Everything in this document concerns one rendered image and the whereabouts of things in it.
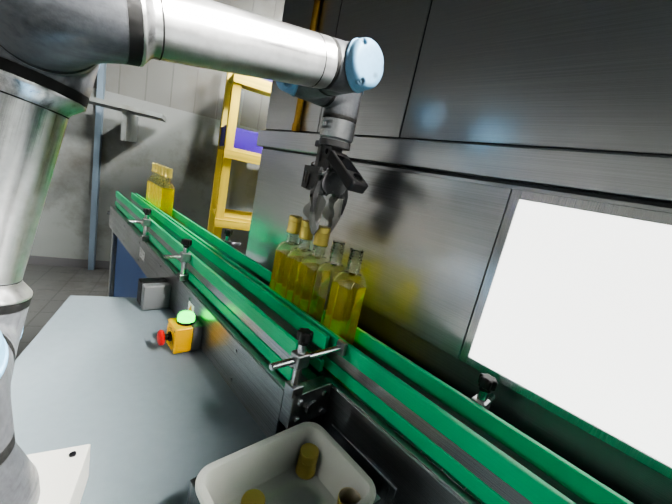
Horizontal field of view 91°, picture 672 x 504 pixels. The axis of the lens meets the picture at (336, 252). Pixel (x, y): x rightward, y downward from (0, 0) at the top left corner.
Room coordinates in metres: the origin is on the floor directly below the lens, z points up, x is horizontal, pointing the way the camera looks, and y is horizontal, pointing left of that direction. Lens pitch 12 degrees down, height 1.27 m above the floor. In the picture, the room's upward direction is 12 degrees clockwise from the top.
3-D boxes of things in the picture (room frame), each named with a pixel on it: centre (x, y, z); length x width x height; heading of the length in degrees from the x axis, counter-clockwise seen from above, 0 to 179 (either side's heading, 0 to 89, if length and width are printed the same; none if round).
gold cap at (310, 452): (0.48, -0.03, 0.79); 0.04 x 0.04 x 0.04
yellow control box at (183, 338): (0.80, 0.36, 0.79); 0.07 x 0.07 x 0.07; 45
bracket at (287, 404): (0.56, -0.01, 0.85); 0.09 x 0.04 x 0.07; 135
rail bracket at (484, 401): (0.52, -0.31, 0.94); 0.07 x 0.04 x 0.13; 135
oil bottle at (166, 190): (1.60, 0.87, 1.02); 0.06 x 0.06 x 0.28; 45
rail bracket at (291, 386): (0.54, 0.01, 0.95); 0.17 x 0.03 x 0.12; 135
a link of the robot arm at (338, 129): (0.77, 0.06, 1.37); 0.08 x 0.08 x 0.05
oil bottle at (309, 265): (0.75, 0.04, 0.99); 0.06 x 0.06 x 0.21; 45
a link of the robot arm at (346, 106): (0.77, 0.06, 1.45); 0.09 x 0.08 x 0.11; 131
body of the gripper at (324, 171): (0.78, 0.06, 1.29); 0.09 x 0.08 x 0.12; 41
